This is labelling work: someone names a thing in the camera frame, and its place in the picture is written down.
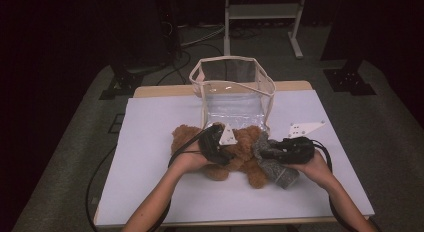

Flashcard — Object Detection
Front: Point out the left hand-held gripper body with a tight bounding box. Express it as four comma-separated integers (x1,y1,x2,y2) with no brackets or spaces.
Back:
198,122,239,157

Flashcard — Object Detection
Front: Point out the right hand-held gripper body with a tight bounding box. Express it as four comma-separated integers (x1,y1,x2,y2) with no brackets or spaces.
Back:
280,120,327,166

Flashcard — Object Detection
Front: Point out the grey knitted doll sweater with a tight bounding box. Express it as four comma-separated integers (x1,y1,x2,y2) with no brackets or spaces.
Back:
252,131,300,190

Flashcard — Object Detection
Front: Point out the brown teddy bear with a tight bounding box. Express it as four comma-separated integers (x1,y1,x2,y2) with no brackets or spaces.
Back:
170,123,271,190

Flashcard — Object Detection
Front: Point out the clear plastic bag beige trim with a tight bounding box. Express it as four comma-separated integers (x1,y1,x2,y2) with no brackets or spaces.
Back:
188,55,277,133

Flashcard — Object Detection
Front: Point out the person's left hand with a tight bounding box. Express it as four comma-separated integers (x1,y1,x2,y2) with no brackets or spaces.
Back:
169,141,215,176

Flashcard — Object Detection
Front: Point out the person's right hand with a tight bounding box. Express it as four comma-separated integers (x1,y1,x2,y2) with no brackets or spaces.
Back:
283,151,331,191

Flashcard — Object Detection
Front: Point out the white table mat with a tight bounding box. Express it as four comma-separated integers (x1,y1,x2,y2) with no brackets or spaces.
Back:
94,89,375,228

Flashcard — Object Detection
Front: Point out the black stand base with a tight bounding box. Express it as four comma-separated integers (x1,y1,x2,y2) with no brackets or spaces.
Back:
99,63,144,100
323,60,377,96

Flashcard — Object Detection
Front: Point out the black floor socket panel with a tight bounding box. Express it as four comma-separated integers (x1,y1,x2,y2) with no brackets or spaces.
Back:
108,113,126,135

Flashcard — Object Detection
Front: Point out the left hand-held gripper cable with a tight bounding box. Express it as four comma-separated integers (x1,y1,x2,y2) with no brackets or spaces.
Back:
85,124,221,232

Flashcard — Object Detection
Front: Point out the hand-held gripper cable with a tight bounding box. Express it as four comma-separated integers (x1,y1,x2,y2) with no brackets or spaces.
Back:
311,138,356,232
85,124,221,232

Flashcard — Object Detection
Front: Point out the right hand-held gripper cable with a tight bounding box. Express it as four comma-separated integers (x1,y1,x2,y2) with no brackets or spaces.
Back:
311,138,356,232

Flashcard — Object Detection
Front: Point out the black floor cable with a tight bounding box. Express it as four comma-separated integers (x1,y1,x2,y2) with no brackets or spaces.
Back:
156,50,192,86

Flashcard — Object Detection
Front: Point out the grey floor cable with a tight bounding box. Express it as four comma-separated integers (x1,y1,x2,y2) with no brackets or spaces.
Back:
179,25,225,48

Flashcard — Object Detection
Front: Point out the tangle of black floor cables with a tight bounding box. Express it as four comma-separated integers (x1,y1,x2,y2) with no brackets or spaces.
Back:
229,25,264,40

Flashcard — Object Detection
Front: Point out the white metal stand frame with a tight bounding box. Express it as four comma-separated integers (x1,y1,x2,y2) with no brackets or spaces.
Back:
223,0,308,60

